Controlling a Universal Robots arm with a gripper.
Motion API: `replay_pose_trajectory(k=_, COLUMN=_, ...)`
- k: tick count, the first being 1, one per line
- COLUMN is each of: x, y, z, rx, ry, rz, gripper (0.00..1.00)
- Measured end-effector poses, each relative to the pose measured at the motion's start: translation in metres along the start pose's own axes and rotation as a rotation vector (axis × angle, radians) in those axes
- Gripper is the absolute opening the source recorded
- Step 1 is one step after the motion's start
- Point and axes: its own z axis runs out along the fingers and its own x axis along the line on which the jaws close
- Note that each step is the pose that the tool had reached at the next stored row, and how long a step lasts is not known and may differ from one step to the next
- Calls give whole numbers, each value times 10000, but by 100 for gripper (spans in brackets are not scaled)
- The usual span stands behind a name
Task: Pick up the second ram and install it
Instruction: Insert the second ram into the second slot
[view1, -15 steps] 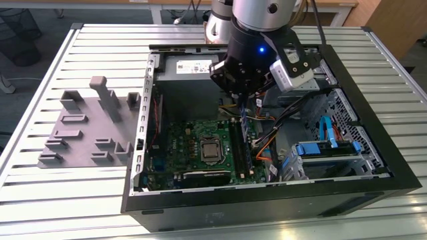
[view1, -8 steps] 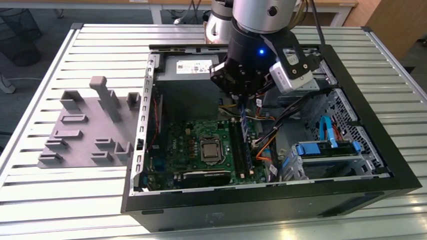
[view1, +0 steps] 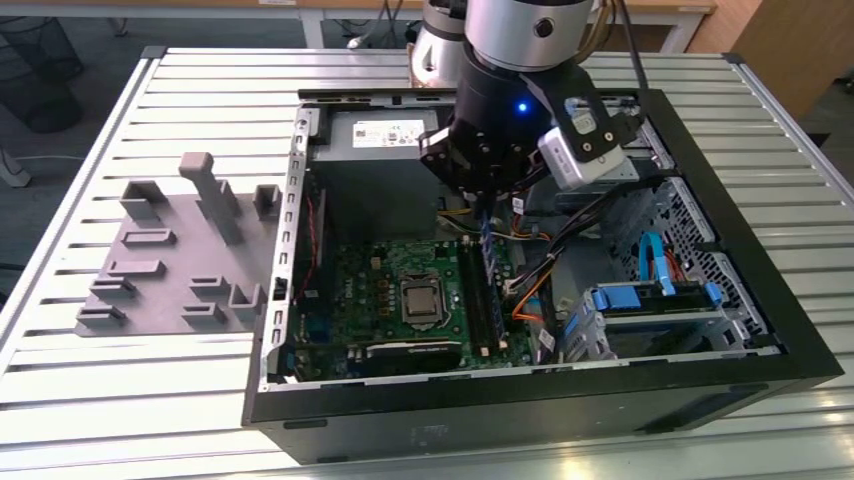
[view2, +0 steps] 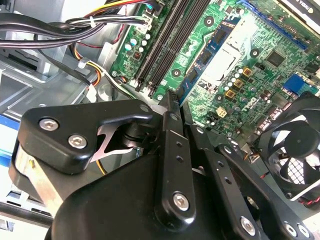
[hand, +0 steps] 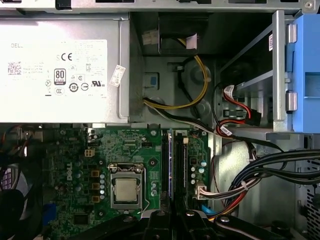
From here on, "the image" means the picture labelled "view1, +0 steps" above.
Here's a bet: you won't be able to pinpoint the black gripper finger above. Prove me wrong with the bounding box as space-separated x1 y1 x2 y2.
417 127 489 221
488 143 554 221

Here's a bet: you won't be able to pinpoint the blue RAM stick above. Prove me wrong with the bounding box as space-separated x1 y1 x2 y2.
476 197 502 294

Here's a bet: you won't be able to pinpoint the black RAM slot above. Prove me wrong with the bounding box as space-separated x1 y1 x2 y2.
458 239 486 352

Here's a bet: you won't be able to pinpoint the grey power supply unit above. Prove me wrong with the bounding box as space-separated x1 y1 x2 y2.
310 109 446 244

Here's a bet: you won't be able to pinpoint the grey optical drive cage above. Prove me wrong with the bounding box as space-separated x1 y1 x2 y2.
552 99 675 216

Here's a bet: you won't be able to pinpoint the green motherboard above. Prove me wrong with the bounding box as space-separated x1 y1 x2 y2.
292 238 534 381

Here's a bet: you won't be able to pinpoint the silver CPU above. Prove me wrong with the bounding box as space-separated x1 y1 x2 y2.
402 287 442 317

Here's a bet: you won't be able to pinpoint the hard disk in blue carrier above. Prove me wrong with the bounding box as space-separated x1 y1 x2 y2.
589 282 723 315

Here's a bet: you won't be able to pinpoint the grey disk bay cage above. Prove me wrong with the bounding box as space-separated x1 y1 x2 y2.
557 287 765 362

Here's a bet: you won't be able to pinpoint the black graphics card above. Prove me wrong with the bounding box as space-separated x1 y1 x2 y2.
358 339 466 377

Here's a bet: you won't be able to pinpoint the grey parts rack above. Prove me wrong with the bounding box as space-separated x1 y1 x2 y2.
71 151 285 339

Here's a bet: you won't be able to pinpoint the wooden cabinet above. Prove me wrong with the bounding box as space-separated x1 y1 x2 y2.
685 0 854 126

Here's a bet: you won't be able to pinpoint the black PC case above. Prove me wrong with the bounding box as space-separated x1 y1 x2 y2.
238 87 845 466

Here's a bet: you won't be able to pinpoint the black mesh waste bin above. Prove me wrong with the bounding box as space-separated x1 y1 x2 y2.
0 17 86 134

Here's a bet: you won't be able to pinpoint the white floor stand foot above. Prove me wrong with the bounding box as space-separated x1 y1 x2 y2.
0 144 33 189

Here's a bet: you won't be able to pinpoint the black cable bundle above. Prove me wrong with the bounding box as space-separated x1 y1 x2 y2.
509 177 668 296

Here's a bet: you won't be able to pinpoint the black camera cable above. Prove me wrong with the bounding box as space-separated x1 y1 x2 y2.
616 0 649 92

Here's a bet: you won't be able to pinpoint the orange red power wires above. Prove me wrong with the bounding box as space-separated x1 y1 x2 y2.
510 259 559 321

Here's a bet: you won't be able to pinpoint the blue flat data wire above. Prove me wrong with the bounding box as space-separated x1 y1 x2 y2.
637 232 677 295

